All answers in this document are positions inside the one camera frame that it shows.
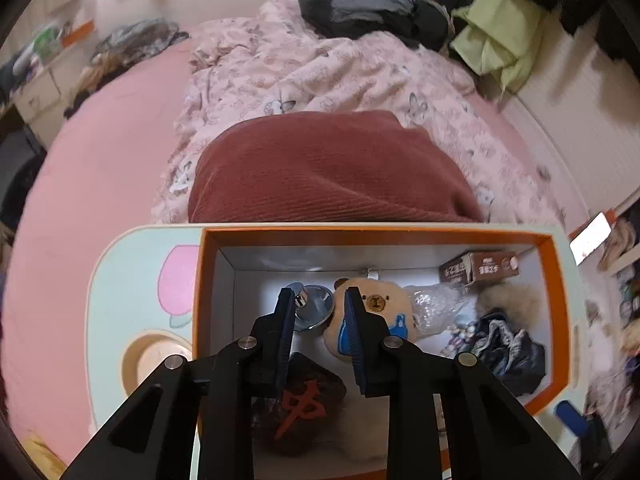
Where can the clear glass cup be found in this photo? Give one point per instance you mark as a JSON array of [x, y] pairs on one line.
[[317, 305]]

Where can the grey fur pompom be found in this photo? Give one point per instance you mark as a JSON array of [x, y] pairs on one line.
[[360, 435]]

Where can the clear plastic bag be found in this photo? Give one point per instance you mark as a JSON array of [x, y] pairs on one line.
[[435, 307]]

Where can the beige plush cloth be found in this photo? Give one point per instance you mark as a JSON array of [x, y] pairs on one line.
[[617, 245]]

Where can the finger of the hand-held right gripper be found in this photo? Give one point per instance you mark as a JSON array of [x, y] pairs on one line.
[[571, 417]]

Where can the orange cardboard box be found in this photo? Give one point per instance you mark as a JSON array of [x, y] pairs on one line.
[[350, 233]]

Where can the smartphone with lit screen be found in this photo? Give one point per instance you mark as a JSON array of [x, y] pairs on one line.
[[590, 237]]

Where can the brown bear plush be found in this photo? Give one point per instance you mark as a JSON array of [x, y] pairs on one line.
[[380, 305]]

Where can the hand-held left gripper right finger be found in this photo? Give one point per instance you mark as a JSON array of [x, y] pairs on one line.
[[350, 340]]

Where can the light green garment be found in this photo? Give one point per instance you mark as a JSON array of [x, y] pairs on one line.
[[495, 35]]

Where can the orange and white box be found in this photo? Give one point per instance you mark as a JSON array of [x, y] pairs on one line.
[[79, 32]]

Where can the tan and black garment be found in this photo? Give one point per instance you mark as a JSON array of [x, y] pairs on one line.
[[92, 82]]

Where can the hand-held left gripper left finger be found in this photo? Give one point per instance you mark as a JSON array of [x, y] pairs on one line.
[[287, 330]]

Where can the brown fur pompom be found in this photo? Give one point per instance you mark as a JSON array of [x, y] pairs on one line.
[[510, 300]]

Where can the small brown carton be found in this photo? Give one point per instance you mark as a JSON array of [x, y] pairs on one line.
[[480, 270]]

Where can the grey patterned cloth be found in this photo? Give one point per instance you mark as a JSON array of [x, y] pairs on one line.
[[140, 37]]

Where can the black lace cloth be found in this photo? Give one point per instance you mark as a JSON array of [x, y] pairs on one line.
[[510, 355]]

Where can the green plastic bag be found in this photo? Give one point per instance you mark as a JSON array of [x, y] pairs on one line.
[[47, 42]]

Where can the pink floral blanket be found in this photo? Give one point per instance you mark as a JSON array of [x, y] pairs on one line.
[[325, 75]]

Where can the pile of dark clothes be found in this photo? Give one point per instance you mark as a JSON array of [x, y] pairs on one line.
[[380, 15]]

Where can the white window blind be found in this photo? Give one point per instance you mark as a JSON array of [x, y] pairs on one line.
[[590, 110]]

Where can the white nightstand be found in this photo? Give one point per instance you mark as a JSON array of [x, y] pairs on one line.
[[40, 97]]

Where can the cluttered shelf items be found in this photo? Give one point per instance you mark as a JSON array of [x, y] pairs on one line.
[[622, 320]]

